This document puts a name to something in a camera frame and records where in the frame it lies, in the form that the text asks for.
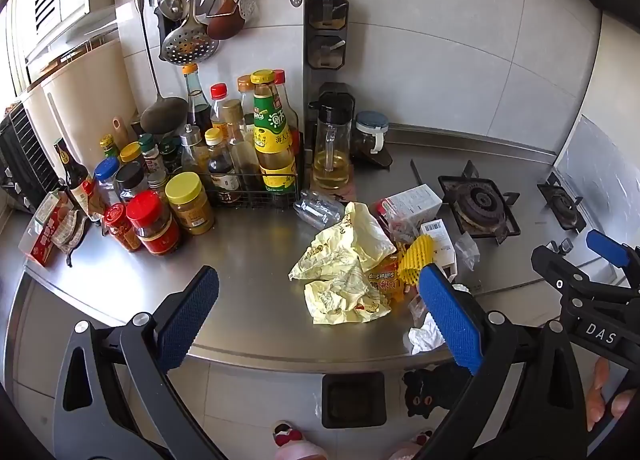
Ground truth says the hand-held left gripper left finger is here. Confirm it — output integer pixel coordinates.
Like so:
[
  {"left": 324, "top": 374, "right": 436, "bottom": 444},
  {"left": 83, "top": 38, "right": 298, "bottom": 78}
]
[{"left": 52, "top": 265, "right": 223, "bottom": 460}]

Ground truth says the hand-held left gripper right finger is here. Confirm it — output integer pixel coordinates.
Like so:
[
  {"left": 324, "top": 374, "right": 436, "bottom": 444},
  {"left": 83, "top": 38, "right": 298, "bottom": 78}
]
[{"left": 419, "top": 264, "right": 599, "bottom": 460}]

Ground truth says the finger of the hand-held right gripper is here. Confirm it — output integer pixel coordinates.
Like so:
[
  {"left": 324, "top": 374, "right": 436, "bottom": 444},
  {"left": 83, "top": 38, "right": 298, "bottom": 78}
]
[
  {"left": 586, "top": 229, "right": 640, "bottom": 288},
  {"left": 531, "top": 245, "right": 640, "bottom": 303}
]

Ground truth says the clear plastic wrapper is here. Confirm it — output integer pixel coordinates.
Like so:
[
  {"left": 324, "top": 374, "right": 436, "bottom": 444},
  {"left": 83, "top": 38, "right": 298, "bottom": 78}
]
[{"left": 406, "top": 290, "right": 432, "bottom": 328}]

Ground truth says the clear plastic zip bag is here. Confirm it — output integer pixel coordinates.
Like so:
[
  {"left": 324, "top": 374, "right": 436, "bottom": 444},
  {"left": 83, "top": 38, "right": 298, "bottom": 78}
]
[{"left": 452, "top": 231, "right": 482, "bottom": 272}]

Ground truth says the yellow foam fruit net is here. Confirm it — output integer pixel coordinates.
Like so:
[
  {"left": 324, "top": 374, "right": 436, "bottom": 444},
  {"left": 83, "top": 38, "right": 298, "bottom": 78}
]
[{"left": 397, "top": 234, "right": 434, "bottom": 287}]

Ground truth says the orange soap packet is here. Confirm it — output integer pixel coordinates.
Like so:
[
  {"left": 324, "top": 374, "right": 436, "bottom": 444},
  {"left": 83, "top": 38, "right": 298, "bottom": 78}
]
[{"left": 366, "top": 255, "right": 407, "bottom": 303}]

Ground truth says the yellow paper wrapper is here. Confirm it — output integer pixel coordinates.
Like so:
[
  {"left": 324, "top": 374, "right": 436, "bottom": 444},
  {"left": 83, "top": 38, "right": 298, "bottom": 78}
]
[
  {"left": 289, "top": 201, "right": 399, "bottom": 282},
  {"left": 305, "top": 264, "right": 392, "bottom": 326}
]

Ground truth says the person's right hand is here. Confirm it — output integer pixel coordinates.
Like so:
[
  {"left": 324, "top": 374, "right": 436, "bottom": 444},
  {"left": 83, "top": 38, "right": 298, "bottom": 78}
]
[{"left": 586, "top": 357, "right": 632, "bottom": 433}]

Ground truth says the gas stove burner with grate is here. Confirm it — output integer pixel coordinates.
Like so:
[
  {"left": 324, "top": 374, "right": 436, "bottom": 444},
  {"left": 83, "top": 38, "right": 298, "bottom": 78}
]
[
  {"left": 536, "top": 171, "right": 587, "bottom": 233},
  {"left": 439, "top": 160, "right": 522, "bottom": 246}
]

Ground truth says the black cat print mat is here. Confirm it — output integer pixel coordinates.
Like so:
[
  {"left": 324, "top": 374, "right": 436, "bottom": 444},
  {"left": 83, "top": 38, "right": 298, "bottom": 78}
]
[{"left": 401, "top": 364, "right": 472, "bottom": 418}]

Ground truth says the silver foil splash guard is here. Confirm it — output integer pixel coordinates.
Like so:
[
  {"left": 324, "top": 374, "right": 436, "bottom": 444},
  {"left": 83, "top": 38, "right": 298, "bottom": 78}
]
[{"left": 554, "top": 114, "right": 640, "bottom": 236}]

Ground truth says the small white barcode box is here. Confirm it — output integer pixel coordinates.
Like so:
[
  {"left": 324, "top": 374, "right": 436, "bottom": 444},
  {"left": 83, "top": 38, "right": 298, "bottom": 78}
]
[{"left": 419, "top": 218, "right": 459, "bottom": 277}]

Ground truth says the crumpled clear plastic wrap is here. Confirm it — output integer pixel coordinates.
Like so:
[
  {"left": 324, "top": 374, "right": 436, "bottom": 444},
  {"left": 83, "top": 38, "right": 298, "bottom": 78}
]
[{"left": 389, "top": 215, "right": 422, "bottom": 247}]

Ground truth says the large red lid jar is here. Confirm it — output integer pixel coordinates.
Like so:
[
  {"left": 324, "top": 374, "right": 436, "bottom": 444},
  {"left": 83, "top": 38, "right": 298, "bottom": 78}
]
[{"left": 126, "top": 190, "right": 182, "bottom": 257}]

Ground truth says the small red lid jar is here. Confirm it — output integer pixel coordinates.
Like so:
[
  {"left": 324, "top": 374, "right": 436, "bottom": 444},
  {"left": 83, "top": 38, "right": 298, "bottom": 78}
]
[{"left": 103, "top": 202, "right": 143, "bottom": 252}]

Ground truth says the large yellow lid jar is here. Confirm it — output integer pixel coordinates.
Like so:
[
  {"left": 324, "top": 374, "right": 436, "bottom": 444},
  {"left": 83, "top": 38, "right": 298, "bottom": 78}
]
[{"left": 165, "top": 172, "right": 217, "bottom": 236}]

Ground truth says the large white printed carton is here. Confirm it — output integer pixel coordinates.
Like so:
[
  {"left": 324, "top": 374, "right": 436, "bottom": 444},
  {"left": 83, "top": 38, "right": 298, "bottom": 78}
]
[{"left": 377, "top": 184, "right": 444, "bottom": 231}]

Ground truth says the pink slipper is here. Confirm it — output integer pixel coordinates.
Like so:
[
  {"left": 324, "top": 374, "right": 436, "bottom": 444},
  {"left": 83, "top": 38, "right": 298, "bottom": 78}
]
[
  {"left": 387, "top": 429, "right": 436, "bottom": 460},
  {"left": 272, "top": 420, "right": 328, "bottom": 460}
]

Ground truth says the red white packet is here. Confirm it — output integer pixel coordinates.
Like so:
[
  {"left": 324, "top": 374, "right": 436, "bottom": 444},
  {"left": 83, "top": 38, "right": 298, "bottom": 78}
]
[{"left": 376, "top": 197, "right": 401, "bottom": 241}]

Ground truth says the crumpled clipped packet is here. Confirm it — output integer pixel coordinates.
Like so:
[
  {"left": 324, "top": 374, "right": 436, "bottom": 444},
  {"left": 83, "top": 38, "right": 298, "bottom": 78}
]
[{"left": 52, "top": 209, "right": 90, "bottom": 267}]

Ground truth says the black lid jar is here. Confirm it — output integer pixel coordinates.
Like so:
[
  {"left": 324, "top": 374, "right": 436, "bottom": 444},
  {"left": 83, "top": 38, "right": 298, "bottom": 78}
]
[{"left": 114, "top": 161, "right": 150, "bottom": 201}]

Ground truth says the small dark bottle yellow cap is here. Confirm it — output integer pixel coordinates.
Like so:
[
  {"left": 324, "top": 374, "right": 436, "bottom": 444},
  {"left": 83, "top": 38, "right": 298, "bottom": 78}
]
[{"left": 204, "top": 127, "right": 242, "bottom": 191}]

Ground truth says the green cap spice bottle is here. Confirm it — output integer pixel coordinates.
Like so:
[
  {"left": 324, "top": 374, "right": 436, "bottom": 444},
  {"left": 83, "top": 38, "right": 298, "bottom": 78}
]
[{"left": 139, "top": 134, "right": 169, "bottom": 187}]

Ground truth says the red white carton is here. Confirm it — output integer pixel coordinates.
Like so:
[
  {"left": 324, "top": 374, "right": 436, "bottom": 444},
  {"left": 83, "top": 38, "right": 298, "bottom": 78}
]
[{"left": 19, "top": 190, "right": 76, "bottom": 268}]

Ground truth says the clear plastic water bottle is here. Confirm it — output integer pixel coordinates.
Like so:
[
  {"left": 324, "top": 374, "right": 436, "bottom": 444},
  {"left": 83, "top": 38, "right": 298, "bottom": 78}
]
[{"left": 292, "top": 190, "right": 346, "bottom": 231}]

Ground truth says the glass cruet metal top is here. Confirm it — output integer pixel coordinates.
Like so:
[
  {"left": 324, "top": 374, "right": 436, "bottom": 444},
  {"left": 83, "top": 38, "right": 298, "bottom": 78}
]
[{"left": 179, "top": 124, "right": 210, "bottom": 176}]

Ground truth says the black triangular jar base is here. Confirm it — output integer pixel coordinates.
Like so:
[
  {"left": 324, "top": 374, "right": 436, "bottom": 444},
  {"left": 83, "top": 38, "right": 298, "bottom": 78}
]
[{"left": 352, "top": 142, "right": 394, "bottom": 170}]

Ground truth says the small yellow lid jar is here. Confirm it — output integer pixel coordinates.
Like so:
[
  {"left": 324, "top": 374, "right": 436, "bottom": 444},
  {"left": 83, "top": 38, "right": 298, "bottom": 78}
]
[{"left": 119, "top": 141, "right": 147, "bottom": 171}]

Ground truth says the brown bottle red label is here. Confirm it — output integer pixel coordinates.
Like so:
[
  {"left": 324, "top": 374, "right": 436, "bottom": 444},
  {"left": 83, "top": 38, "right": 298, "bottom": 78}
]
[{"left": 52, "top": 137, "right": 102, "bottom": 222}]

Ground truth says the brown cap bottle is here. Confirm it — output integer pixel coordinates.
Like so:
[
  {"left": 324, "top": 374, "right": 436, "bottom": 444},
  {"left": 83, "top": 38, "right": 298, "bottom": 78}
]
[{"left": 220, "top": 99, "right": 262, "bottom": 191}]

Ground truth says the green label bottle yellow cap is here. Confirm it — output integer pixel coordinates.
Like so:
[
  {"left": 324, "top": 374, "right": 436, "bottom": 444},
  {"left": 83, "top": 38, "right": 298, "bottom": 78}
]
[{"left": 250, "top": 69, "right": 298, "bottom": 196}]

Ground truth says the glass jar blue white lid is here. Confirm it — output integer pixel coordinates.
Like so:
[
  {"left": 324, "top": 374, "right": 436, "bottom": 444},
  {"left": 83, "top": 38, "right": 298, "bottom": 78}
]
[{"left": 352, "top": 111, "right": 391, "bottom": 161}]

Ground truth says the glass oil dispenser black lid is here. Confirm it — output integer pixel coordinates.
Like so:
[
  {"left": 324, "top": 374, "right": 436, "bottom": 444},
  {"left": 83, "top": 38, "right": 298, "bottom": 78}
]
[{"left": 307, "top": 91, "right": 357, "bottom": 191}]

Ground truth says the dark soy bottle orange cap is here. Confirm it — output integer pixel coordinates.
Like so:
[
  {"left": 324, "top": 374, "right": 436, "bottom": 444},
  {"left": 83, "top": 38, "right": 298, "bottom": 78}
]
[{"left": 181, "top": 62, "right": 214, "bottom": 138}]

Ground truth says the clear bottle red cap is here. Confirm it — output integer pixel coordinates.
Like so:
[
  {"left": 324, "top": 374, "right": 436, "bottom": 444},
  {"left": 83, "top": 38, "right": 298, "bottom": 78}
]
[{"left": 209, "top": 82, "right": 232, "bottom": 130}]

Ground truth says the black ribbed rack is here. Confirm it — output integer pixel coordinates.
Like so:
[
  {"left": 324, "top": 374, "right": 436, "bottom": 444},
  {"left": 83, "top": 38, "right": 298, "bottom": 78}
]
[{"left": 0, "top": 101, "right": 66, "bottom": 213}]

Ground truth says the beige cutting board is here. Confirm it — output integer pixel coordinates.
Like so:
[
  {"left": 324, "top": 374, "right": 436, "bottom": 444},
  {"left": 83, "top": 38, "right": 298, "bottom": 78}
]
[{"left": 22, "top": 37, "right": 141, "bottom": 191}]

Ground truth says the tall dark bottle red cap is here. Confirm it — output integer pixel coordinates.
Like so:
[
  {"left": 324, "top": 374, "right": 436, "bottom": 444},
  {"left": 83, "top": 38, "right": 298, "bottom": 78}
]
[{"left": 272, "top": 68, "right": 302, "bottom": 151}]

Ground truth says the steel perforated skimmer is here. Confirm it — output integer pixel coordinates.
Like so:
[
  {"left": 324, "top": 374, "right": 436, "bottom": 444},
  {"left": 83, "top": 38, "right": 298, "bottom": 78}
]
[{"left": 160, "top": 0, "right": 221, "bottom": 66}]

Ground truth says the brown wooden spoon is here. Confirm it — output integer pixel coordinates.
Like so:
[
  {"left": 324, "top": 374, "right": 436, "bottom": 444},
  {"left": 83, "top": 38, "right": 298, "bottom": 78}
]
[{"left": 206, "top": 0, "right": 247, "bottom": 41}]

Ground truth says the black wire basket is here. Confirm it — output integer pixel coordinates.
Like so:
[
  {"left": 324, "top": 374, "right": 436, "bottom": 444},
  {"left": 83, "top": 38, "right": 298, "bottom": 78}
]
[{"left": 167, "top": 130, "right": 303, "bottom": 210}]

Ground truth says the black wok ladle wooden handle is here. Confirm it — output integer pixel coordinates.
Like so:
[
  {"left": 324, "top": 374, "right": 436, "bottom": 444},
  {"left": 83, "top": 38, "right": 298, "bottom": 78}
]
[{"left": 131, "top": 0, "right": 189, "bottom": 136}]

